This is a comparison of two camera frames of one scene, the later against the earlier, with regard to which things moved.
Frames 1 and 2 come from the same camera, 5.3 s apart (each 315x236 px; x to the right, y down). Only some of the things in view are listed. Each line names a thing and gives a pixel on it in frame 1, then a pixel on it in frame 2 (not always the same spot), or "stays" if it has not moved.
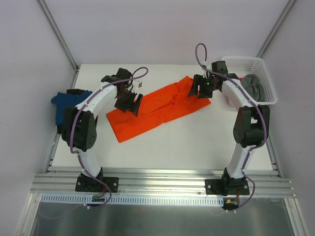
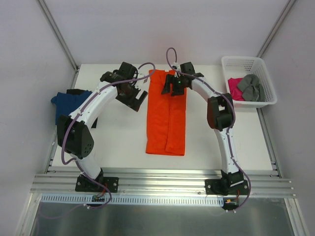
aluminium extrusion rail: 274,187 stays
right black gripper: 200,87 -> 173,86
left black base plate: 86,184 stays
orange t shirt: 172,103 -> 166,117
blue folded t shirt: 63,100 stays
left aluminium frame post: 61,39 stays
